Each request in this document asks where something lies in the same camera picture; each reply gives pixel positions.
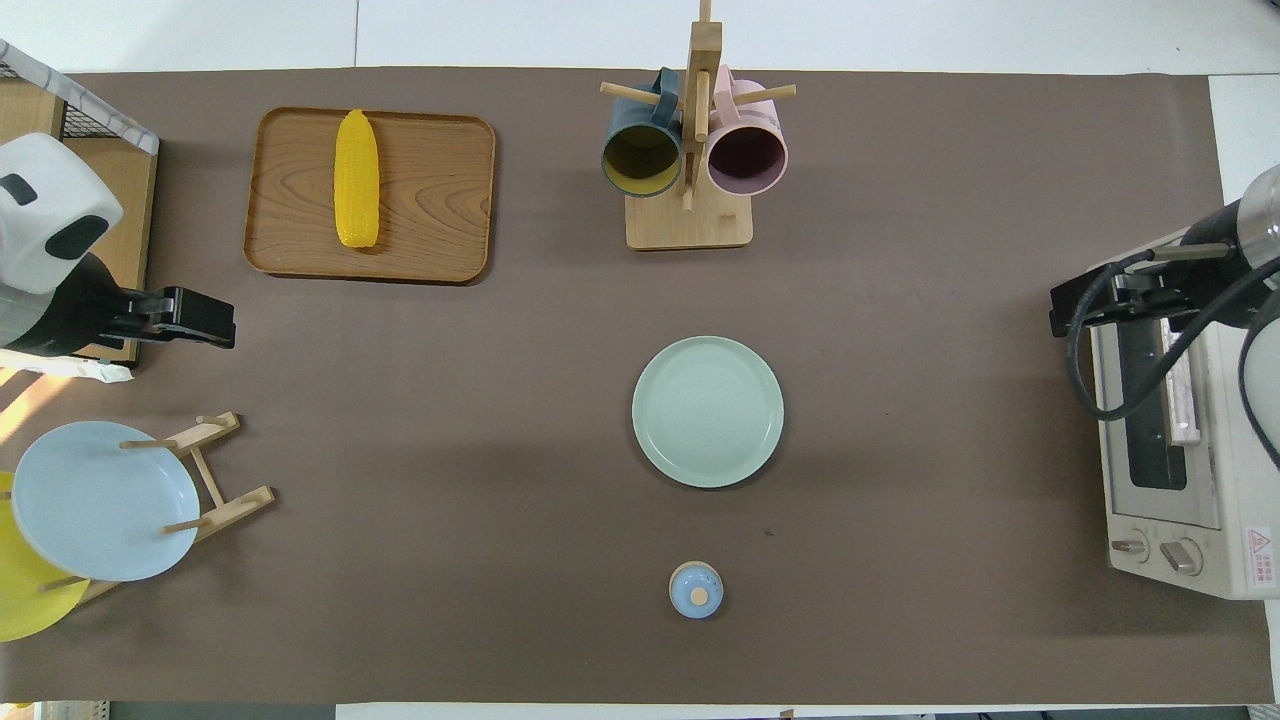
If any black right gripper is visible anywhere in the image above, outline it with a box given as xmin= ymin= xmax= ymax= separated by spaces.
xmin=1050 ymin=268 xmax=1197 ymax=337

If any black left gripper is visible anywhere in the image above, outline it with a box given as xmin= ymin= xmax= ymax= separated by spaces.
xmin=118 ymin=287 xmax=237 ymax=349

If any glass toaster oven door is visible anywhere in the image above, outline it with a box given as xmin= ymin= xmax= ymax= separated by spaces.
xmin=1092 ymin=240 xmax=1225 ymax=531

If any yellow corn cob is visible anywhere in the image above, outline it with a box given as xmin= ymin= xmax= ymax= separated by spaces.
xmin=334 ymin=109 xmax=381 ymax=249

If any pale green plate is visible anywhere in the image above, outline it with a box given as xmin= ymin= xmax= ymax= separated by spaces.
xmin=631 ymin=336 xmax=785 ymax=489

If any beige toaster oven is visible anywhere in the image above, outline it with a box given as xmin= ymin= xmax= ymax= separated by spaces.
xmin=1090 ymin=228 xmax=1280 ymax=601

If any wooden step shelf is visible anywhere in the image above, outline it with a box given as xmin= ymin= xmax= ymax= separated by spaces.
xmin=0 ymin=80 xmax=158 ymax=366

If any wooden plate rack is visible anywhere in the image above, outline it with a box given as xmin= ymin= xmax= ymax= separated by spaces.
xmin=40 ymin=410 xmax=276 ymax=606

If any light blue plate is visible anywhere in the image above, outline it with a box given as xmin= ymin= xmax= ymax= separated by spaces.
xmin=12 ymin=421 xmax=201 ymax=583

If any wooden serving tray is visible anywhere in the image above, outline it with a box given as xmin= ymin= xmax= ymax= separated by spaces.
xmin=243 ymin=107 xmax=497 ymax=286

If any brown table mat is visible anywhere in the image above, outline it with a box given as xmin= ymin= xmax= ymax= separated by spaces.
xmin=0 ymin=68 xmax=1276 ymax=704

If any yellow plate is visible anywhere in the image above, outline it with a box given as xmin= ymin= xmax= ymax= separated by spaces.
xmin=0 ymin=470 xmax=91 ymax=643

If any pink mug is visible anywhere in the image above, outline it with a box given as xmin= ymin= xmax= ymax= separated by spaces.
xmin=707 ymin=65 xmax=789 ymax=197

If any wooden mug tree stand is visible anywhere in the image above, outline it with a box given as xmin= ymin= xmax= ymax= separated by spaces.
xmin=600 ymin=0 xmax=798 ymax=251

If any dark blue mug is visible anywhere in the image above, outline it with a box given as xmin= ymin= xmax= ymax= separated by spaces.
xmin=601 ymin=68 xmax=683 ymax=199

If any blue lid with wooden knob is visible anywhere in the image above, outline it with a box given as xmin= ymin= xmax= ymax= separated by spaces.
xmin=668 ymin=561 xmax=725 ymax=620

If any black wire basket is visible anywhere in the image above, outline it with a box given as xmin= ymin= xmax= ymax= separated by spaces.
xmin=0 ymin=58 xmax=157 ymax=143

